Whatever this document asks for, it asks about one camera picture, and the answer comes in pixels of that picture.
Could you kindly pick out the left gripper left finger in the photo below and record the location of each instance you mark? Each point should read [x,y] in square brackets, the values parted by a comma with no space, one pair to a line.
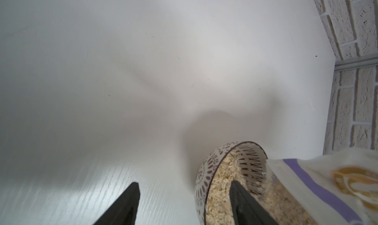
[124,210]

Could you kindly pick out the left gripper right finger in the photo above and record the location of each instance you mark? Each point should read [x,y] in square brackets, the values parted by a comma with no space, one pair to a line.
[246,210]

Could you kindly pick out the patterned ceramic breakfast bowl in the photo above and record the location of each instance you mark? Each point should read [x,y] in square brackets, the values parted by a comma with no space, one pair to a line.
[236,161]

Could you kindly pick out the clear oats bag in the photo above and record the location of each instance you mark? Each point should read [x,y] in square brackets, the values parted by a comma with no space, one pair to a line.
[336,189]

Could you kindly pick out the right aluminium corner post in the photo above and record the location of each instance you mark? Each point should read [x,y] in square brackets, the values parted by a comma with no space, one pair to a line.
[356,63]

